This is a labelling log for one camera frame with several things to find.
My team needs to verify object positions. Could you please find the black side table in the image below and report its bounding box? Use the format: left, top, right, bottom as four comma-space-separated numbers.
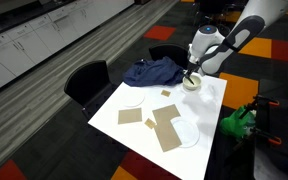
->
255, 79, 288, 164

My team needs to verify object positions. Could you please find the large brown cardboard piece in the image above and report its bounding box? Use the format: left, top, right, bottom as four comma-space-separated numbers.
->
153, 119, 183, 153

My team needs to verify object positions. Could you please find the black chair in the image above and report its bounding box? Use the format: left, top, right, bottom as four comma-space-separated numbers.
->
63, 59, 119, 118
148, 43, 192, 72

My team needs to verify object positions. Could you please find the black countertop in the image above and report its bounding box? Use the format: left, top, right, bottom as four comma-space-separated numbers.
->
0, 0, 72, 40

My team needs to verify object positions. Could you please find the small brown printed packet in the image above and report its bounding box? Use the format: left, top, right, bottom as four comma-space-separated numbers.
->
160, 89, 172, 98

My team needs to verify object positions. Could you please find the orange black clamp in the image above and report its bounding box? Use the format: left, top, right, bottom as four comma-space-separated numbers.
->
252, 94, 281, 109
253, 128, 283, 146

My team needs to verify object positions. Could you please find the green plastic bag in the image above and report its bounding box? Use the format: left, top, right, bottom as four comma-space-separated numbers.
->
219, 105, 257, 140

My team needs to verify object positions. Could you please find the small brown cardboard piece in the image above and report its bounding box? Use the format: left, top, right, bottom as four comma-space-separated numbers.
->
117, 107, 143, 125

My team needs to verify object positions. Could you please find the white round plate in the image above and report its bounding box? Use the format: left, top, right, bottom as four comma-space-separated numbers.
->
170, 118, 201, 149

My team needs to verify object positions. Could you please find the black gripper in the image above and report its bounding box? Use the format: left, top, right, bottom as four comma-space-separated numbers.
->
185, 61, 200, 80

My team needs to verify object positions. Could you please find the blue denim cloth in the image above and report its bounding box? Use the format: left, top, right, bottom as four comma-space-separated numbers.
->
122, 55, 189, 88

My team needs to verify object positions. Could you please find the white cabinet row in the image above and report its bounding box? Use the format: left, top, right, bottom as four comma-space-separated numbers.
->
0, 0, 135, 98

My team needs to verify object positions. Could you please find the cream ceramic bowl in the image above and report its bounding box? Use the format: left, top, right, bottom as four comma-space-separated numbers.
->
182, 74, 202, 92

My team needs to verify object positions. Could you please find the small brown label card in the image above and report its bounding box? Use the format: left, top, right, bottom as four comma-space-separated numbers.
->
144, 117, 157, 130

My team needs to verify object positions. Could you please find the dark background chair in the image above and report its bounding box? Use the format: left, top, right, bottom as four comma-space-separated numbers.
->
193, 0, 249, 28

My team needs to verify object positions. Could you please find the green pen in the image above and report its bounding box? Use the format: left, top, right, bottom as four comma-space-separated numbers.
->
184, 71, 195, 86

